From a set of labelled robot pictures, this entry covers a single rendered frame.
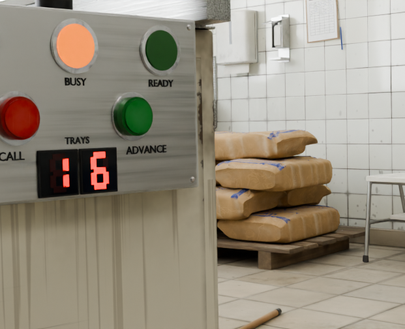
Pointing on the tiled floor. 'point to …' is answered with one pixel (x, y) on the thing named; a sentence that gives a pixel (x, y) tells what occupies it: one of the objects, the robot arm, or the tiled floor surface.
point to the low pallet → (299, 251)
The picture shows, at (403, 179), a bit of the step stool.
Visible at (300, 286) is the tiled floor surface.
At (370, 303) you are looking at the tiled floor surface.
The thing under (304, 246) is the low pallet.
